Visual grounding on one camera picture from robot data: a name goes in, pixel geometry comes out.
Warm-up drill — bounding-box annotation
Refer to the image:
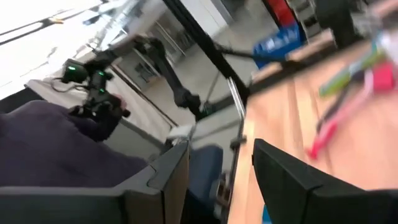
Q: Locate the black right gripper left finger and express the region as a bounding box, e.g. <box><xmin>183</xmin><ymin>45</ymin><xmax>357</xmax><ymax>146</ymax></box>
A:
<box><xmin>0</xmin><ymin>141</ymin><xmax>191</xmax><ymax>224</ymax></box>

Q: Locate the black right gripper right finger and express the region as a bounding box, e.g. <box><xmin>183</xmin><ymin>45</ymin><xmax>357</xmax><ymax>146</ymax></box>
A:
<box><xmin>251</xmin><ymin>138</ymin><xmax>398</xmax><ymax>224</ymax></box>

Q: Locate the blue sponge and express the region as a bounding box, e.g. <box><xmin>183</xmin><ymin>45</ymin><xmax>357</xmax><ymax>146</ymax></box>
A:
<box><xmin>262</xmin><ymin>204</ymin><xmax>273</xmax><ymax>224</ymax></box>

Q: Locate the red white dish brush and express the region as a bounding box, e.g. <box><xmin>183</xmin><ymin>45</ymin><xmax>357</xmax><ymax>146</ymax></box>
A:
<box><xmin>306</xmin><ymin>60</ymin><xmax>397</xmax><ymax>161</ymax></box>

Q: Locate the grey handle dish brush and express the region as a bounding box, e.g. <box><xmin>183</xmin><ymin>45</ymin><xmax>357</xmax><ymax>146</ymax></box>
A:
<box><xmin>315</xmin><ymin>82</ymin><xmax>355</xmax><ymax>133</ymax></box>

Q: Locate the yellow-green scrub brush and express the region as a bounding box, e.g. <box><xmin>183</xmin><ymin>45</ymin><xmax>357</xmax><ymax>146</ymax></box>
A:
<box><xmin>318</xmin><ymin>51</ymin><xmax>388</xmax><ymax>98</ymax></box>

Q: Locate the dark purple cloth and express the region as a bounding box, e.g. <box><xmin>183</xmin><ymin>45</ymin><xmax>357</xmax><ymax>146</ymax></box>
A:
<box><xmin>0</xmin><ymin>99</ymin><xmax>149</xmax><ymax>188</ymax></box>

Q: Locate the blue chair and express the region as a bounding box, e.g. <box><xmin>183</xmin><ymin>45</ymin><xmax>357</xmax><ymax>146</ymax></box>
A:
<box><xmin>186</xmin><ymin>144</ymin><xmax>225</xmax><ymax>218</ymax></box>

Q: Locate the silver aluminium extrusion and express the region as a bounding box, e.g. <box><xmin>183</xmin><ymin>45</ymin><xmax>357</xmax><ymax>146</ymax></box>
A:
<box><xmin>226</xmin><ymin>77</ymin><xmax>247</xmax><ymax>150</ymax></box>

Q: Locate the blue crate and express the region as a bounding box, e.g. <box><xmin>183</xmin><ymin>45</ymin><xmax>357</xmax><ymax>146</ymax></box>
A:
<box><xmin>252</xmin><ymin>23</ymin><xmax>307</xmax><ymax>68</ymax></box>

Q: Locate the red bin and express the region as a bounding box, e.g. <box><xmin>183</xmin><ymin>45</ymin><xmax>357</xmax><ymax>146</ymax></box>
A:
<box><xmin>266</xmin><ymin>0</ymin><xmax>296</xmax><ymax>28</ymax></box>

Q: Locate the black table frame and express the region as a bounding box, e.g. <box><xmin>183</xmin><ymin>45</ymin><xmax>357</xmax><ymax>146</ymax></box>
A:
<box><xmin>161</xmin><ymin>0</ymin><xmax>251</xmax><ymax>105</ymax></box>

